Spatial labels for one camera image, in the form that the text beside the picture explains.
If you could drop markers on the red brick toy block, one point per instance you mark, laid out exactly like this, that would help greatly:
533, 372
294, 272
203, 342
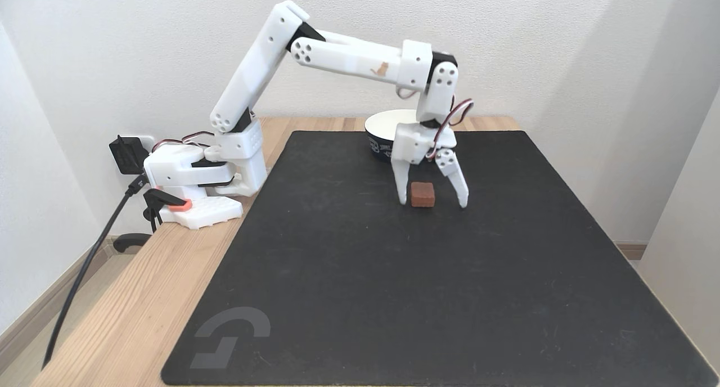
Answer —
422, 194

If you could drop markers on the black printed bowl white inside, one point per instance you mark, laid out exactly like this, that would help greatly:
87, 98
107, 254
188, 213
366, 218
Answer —
383, 129

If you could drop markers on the black desk mat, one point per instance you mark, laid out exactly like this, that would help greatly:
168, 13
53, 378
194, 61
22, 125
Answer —
422, 286

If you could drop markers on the wooden skirting board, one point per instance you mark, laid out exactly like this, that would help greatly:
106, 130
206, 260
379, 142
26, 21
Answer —
34, 319
631, 250

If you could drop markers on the black clamp with red pad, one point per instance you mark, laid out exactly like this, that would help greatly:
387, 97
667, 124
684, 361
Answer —
163, 198

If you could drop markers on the black power adapter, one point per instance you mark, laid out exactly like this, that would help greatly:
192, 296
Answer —
128, 153

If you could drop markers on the black stand foot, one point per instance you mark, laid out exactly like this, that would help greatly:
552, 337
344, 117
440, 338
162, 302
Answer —
130, 242

